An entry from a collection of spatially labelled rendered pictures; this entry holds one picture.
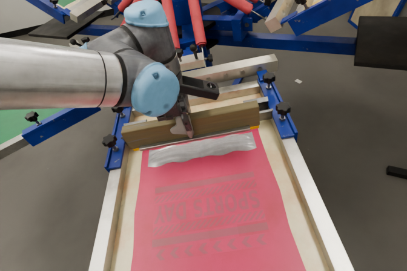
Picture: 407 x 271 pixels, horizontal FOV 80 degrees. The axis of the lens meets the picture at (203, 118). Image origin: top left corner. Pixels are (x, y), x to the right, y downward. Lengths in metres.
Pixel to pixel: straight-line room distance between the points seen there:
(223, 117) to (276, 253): 0.35
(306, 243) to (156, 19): 0.59
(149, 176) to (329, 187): 1.34
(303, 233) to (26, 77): 0.63
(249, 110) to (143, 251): 0.46
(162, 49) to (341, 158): 1.70
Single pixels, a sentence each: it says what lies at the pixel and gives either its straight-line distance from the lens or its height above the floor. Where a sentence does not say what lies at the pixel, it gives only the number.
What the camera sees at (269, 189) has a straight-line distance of 0.73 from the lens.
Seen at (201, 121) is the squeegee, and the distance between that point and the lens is 0.66.
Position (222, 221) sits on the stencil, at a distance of 0.70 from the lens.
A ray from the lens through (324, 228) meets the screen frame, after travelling 0.67.
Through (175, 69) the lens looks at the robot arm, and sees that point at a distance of 0.54.
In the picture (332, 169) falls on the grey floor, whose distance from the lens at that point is 1.95.
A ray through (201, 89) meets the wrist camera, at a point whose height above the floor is 1.24.
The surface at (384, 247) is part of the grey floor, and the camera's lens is 1.80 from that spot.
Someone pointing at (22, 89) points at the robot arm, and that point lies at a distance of 0.30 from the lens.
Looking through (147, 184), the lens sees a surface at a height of 0.95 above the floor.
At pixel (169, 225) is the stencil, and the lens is 0.72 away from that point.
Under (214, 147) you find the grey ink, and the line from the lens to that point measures 0.81.
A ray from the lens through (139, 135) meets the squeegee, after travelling 0.70.
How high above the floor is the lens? 1.60
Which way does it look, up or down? 45 degrees down
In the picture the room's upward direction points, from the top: 14 degrees counter-clockwise
